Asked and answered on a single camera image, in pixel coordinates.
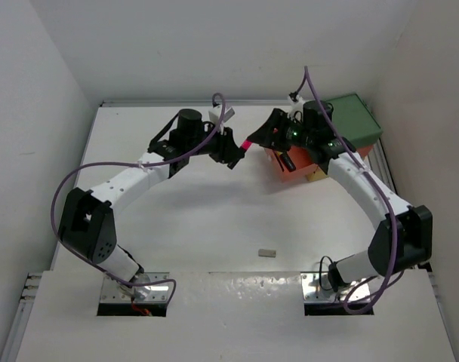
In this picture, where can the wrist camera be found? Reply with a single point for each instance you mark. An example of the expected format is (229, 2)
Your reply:
(296, 102)
(214, 114)

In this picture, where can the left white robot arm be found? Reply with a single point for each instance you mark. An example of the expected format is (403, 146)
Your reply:
(88, 223)

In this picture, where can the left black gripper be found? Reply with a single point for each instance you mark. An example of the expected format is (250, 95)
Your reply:
(226, 149)

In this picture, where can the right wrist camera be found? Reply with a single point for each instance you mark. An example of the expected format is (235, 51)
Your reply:
(296, 102)

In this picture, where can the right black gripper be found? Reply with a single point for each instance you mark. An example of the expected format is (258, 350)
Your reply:
(265, 136)

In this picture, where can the red drawer box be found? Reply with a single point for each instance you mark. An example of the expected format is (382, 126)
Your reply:
(295, 164)

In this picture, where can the green top drawer box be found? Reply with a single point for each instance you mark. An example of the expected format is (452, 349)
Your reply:
(354, 121)

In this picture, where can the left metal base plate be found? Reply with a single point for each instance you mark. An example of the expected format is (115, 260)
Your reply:
(113, 292)

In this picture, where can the pink highlighter marker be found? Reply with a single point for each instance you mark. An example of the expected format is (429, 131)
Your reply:
(246, 145)

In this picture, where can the grey eraser block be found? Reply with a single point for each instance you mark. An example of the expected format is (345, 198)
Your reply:
(266, 253)

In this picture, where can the metal base plate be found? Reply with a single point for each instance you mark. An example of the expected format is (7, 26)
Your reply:
(319, 292)
(113, 292)

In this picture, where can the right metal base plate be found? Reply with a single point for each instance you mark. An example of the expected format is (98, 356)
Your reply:
(319, 292)

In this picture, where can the yellow highlighter marker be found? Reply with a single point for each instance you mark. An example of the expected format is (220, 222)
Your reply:
(286, 162)

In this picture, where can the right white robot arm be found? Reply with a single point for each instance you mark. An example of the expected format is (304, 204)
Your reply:
(402, 232)

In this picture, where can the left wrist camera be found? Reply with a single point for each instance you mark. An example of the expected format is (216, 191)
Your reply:
(214, 114)

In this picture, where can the yellow bottom drawer box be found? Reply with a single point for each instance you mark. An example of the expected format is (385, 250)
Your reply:
(317, 175)

